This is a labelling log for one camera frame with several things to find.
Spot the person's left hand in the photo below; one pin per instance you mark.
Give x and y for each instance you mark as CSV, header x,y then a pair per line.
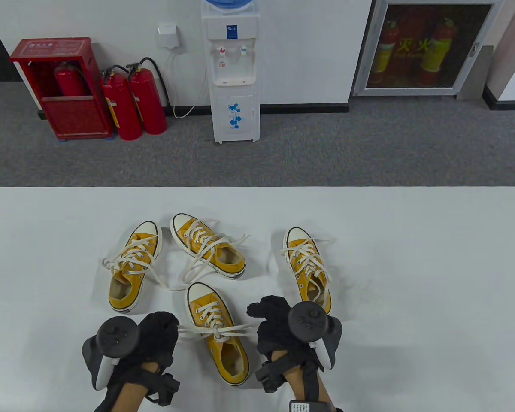
x,y
159,339

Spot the person's right hand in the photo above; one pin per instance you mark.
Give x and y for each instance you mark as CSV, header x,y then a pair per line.
x,y
272,332

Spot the yellow canvas shoe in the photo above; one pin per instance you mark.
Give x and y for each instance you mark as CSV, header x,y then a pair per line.
x,y
295,235
199,292
181,221
148,229

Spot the person's right forearm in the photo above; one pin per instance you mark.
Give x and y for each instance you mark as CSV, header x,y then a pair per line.
x,y
298,382

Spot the person's left forearm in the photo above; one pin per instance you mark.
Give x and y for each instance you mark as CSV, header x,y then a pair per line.
x,y
126,397

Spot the black white handheld controller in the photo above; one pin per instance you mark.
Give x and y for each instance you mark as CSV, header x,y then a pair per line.
x,y
309,322
116,337

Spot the black box with white label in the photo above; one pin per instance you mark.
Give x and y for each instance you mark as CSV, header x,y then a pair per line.
x,y
302,407

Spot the red extinguisher cabinet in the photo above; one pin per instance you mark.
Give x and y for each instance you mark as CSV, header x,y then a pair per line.
x,y
75,118

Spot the white water dispenser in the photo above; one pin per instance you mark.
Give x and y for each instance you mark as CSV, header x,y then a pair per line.
x,y
234,86

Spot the red yellow fire extinguisher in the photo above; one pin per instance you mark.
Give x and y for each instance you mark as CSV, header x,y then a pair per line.
x,y
384,56
437,56

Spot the glass door fire cabinet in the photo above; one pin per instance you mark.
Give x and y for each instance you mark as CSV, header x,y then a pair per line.
x,y
429,47

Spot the blue water bottle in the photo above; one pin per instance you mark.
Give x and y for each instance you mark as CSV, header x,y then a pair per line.
x,y
227,4

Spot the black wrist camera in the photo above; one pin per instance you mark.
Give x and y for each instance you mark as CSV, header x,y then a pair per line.
x,y
268,377
167,388

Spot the white wall box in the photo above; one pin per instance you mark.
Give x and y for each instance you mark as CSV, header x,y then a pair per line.
x,y
168,36

